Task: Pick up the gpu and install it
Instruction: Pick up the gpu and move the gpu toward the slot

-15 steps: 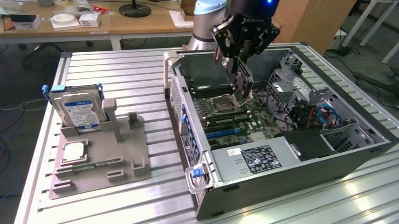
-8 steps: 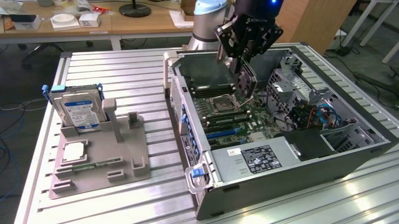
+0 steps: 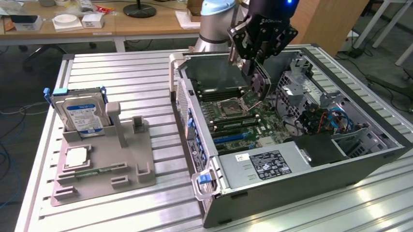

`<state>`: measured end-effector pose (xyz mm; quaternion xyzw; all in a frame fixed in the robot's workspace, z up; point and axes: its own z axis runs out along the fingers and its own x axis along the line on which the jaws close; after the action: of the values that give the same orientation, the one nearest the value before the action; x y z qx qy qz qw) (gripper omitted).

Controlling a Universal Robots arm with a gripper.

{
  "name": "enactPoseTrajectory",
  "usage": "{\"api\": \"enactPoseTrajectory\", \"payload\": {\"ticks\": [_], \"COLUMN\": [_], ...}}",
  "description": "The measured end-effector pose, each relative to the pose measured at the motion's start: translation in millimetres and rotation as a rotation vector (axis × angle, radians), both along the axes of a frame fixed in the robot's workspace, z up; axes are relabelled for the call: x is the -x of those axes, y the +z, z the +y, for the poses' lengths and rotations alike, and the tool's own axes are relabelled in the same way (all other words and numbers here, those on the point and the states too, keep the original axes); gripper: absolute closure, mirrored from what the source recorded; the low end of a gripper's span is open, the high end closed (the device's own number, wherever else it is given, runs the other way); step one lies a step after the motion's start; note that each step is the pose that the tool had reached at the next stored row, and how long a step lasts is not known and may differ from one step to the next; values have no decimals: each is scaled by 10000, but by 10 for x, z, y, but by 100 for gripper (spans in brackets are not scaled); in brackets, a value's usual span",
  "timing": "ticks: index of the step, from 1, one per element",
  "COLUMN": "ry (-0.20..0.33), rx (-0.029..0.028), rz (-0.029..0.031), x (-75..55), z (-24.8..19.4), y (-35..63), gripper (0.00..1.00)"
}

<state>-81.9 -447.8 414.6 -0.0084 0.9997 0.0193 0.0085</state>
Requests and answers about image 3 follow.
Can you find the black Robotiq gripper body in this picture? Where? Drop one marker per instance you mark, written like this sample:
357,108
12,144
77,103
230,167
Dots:
268,17

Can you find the black graphics card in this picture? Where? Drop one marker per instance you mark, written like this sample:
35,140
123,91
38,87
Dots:
262,84

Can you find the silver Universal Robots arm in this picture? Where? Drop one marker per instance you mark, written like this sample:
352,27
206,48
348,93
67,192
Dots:
214,24

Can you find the wooden cabinet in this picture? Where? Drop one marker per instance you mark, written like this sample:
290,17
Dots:
329,24

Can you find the white paper stack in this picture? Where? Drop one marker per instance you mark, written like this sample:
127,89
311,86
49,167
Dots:
188,21

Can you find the black RAM slot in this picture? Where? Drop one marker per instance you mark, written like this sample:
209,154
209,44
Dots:
222,97
220,91

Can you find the metal drive cage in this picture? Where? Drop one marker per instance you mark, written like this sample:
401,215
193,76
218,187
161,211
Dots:
294,93

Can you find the CPU socket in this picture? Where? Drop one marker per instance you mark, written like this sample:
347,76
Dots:
230,108

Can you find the wooden desk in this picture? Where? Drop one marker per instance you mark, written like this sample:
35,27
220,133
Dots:
135,29

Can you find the black lamp base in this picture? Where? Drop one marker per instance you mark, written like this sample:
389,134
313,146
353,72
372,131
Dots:
141,11

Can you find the green motherboard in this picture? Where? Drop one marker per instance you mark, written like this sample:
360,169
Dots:
269,120

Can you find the installed RAM stick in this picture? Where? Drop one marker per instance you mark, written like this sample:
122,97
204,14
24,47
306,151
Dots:
236,124

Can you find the black stand base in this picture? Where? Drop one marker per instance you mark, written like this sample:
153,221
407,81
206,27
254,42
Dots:
391,81

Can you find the blue expansion slot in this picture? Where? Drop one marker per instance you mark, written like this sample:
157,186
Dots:
229,138

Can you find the silver chipset heatsink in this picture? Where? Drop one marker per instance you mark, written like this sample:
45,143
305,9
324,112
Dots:
266,142

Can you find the red package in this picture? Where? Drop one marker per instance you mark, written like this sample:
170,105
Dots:
106,10

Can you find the small white box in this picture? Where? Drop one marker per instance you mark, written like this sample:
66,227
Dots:
93,20

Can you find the metal disk bay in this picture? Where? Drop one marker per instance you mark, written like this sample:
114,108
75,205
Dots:
361,142

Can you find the white round holder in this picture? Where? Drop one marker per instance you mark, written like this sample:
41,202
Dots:
66,23

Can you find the grey power supply unit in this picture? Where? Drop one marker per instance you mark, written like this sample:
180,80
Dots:
245,174

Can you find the hard disk with blue caddy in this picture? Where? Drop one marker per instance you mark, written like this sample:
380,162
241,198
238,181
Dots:
82,116

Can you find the blue case latch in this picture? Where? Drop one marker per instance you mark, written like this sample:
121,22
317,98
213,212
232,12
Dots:
204,180

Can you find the grey cup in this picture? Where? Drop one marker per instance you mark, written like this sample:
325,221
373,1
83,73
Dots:
47,3

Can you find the black chair base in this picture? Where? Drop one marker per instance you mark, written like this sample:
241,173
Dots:
34,56

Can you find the open black PC case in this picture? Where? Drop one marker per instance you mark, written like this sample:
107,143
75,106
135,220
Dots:
290,193

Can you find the white box with black lid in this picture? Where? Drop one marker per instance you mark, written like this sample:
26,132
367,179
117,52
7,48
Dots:
27,25

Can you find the silver CPU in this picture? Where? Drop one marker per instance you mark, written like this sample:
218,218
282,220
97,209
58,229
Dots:
77,157

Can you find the green RAM stick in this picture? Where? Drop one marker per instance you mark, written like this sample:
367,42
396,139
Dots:
94,171

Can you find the grey parts rack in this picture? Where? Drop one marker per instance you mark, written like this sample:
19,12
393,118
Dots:
97,189

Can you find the white table frame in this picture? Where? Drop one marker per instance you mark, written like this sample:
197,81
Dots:
371,21

